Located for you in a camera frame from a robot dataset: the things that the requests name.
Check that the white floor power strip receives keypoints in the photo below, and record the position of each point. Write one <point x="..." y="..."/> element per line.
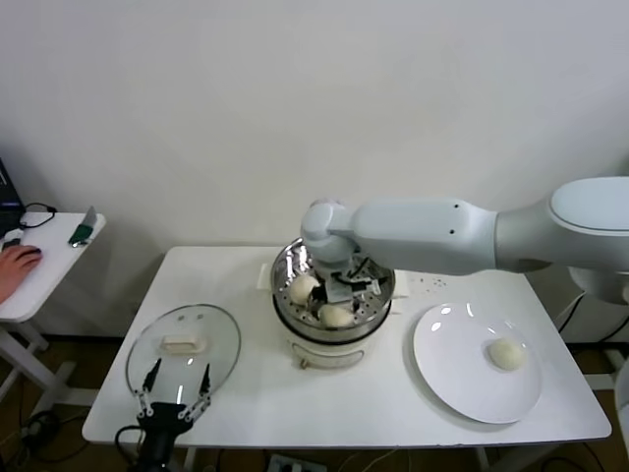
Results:
<point x="34" y="427"/>

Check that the white steamed baozi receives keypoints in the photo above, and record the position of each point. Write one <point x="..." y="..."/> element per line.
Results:
<point x="335" y="318"/>
<point x="506" y="355"/>
<point x="301" y="289"/>

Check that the black laptop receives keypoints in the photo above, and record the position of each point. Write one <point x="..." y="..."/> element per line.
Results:
<point x="9" y="196"/>

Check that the white floor frame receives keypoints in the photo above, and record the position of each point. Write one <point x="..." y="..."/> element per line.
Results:
<point x="607" y="358"/>

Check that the dark computer mouse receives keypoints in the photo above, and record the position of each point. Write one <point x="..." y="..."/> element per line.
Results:
<point x="34" y="252"/>

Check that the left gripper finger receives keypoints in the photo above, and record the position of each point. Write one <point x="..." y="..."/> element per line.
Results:
<point x="151" y="378"/>
<point x="205" y="381"/>

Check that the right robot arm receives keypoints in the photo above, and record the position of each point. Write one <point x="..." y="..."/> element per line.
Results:
<point x="432" y="236"/>

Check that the person's bare hand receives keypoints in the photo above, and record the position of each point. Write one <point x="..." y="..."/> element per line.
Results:
<point x="15" y="268"/>

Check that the grey floor power strip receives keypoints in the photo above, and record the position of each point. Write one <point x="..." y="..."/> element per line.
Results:
<point x="287" y="463"/>

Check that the white side table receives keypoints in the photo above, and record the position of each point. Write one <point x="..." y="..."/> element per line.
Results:
<point x="54" y="265"/>

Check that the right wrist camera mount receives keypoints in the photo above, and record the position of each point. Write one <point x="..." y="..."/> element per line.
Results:
<point x="371" y="286"/>

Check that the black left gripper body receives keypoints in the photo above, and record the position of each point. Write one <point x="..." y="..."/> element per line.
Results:
<point x="159" y="428"/>

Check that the perforated steel steamer basket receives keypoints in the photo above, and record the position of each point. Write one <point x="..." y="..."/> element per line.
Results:
<point x="282" y="275"/>

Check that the small white black gadget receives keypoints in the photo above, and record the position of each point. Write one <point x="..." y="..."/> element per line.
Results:
<point x="12" y="240"/>

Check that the white round plate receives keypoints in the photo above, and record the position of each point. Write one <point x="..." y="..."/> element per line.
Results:
<point x="452" y="354"/>

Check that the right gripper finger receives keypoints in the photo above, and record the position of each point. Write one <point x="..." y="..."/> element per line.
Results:
<point x="318" y="296"/>
<point x="359" y="304"/>

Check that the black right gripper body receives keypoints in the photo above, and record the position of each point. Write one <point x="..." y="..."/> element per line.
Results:
<point x="341" y="289"/>

